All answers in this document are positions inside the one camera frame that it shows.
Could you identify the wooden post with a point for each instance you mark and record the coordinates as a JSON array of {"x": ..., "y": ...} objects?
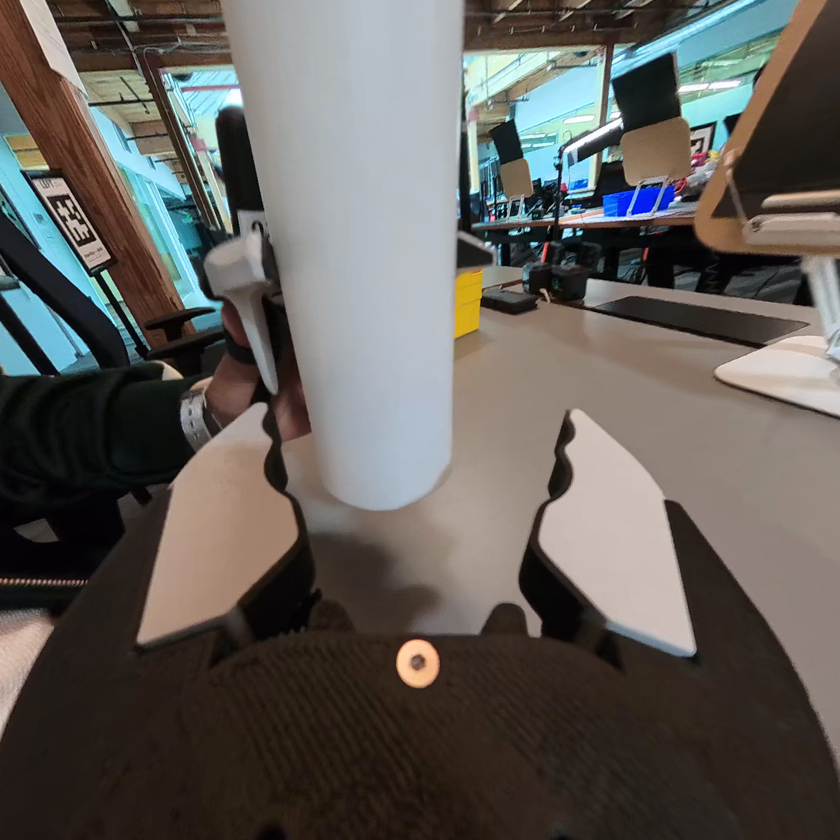
[{"x": 85, "y": 164}]

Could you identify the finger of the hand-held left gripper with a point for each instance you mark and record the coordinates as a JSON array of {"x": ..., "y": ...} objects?
[{"x": 474, "y": 253}]

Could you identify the grey desk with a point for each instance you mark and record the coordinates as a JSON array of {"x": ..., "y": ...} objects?
[{"x": 623, "y": 394}]

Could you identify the blue plastic bin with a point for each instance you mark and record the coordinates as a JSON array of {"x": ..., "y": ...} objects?
[{"x": 633, "y": 203}]

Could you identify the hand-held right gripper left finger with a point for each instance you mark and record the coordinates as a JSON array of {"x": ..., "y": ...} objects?
[{"x": 210, "y": 538}]

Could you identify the white paper notice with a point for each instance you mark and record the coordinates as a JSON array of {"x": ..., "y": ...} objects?
[{"x": 62, "y": 46}]

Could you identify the yellow plastic bin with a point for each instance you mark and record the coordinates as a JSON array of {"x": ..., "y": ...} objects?
[{"x": 467, "y": 302}]

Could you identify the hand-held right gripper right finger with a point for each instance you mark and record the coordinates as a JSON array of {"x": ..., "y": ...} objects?
[{"x": 617, "y": 544}]

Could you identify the person's left hand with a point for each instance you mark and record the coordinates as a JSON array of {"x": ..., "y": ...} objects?
[{"x": 236, "y": 394}]

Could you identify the person's left forearm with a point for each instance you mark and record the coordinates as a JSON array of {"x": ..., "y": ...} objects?
[{"x": 85, "y": 426}]

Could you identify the black flat device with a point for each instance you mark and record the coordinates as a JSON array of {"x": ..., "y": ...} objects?
[{"x": 508, "y": 302}]

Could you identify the black monitor with white stand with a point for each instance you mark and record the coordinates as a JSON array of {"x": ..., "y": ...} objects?
[
  {"x": 649, "y": 92},
  {"x": 508, "y": 144},
  {"x": 787, "y": 131}
]

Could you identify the framed marker sign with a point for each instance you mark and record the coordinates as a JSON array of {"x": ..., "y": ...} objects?
[
  {"x": 75, "y": 223},
  {"x": 39, "y": 289}
]

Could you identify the black office chair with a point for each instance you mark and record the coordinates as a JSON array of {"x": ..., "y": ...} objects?
[{"x": 184, "y": 341}]

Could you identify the white garment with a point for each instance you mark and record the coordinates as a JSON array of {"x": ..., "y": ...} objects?
[{"x": 19, "y": 656}]

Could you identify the dark green jacket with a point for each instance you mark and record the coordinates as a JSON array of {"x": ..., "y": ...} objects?
[{"x": 33, "y": 558}]

